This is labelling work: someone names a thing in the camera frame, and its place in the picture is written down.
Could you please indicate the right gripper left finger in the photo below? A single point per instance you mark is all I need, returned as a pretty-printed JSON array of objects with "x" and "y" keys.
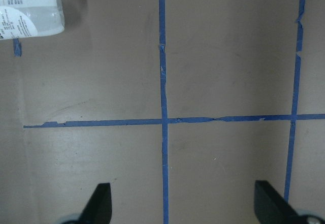
[{"x": 98, "y": 209}]

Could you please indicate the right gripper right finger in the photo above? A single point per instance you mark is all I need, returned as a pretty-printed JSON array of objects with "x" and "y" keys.
[{"x": 271, "y": 208}]

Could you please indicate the white tennis ball can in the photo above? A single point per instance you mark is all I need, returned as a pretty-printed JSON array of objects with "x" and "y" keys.
[{"x": 31, "y": 18}]

